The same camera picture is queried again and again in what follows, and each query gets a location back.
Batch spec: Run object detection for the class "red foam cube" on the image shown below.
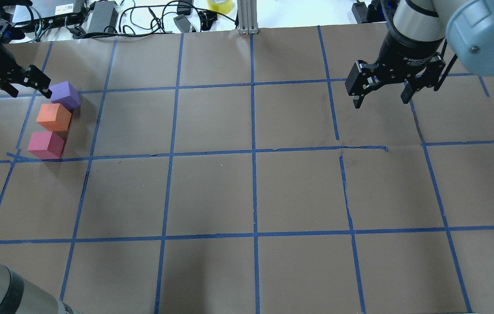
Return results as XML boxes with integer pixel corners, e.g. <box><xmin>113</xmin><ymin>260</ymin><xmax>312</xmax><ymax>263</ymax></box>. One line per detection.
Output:
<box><xmin>27</xmin><ymin>131</ymin><xmax>65</xmax><ymax>160</ymax></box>

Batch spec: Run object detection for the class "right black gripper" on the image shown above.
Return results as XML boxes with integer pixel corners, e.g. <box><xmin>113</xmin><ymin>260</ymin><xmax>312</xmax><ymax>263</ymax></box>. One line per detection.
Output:
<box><xmin>345</xmin><ymin>31</ymin><xmax>446</xmax><ymax>109</ymax></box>

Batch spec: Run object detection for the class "aluminium frame post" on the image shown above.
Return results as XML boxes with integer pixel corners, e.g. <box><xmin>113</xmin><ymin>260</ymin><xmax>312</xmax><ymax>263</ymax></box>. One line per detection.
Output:
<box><xmin>237</xmin><ymin>0</ymin><xmax>259</xmax><ymax>34</ymax></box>

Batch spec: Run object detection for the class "orange foam cube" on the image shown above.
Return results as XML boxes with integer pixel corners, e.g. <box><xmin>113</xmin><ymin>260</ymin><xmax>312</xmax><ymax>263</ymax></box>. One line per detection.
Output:
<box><xmin>36</xmin><ymin>103</ymin><xmax>72</xmax><ymax>132</ymax></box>

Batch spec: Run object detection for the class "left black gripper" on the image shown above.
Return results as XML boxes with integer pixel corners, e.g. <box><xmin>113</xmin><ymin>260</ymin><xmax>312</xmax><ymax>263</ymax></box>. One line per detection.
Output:
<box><xmin>0</xmin><ymin>44</ymin><xmax>53</xmax><ymax>98</ymax></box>

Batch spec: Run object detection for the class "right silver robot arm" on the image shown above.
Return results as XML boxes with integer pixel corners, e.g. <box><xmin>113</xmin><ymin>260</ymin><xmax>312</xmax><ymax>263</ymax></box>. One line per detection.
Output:
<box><xmin>345</xmin><ymin>0</ymin><xmax>494</xmax><ymax>109</ymax></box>

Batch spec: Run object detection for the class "purple foam cube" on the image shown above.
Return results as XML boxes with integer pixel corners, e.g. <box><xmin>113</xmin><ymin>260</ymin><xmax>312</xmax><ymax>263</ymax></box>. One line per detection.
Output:
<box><xmin>49</xmin><ymin>81</ymin><xmax>81</xmax><ymax>111</ymax></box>

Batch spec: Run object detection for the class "black power brick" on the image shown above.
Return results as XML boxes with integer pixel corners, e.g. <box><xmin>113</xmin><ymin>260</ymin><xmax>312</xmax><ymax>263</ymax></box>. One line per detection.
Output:
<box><xmin>351</xmin><ymin>0</ymin><xmax>373</xmax><ymax>24</ymax></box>

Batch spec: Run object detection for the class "yellow tape roll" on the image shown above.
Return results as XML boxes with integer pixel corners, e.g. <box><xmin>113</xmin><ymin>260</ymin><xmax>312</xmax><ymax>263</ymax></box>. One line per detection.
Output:
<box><xmin>207</xmin><ymin>0</ymin><xmax>233</xmax><ymax>14</ymax></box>

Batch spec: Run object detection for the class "black power adapter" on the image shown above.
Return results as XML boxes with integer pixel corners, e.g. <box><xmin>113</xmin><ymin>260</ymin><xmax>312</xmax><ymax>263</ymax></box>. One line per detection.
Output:
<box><xmin>87</xmin><ymin>0</ymin><xmax>117</xmax><ymax>34</ymax></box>

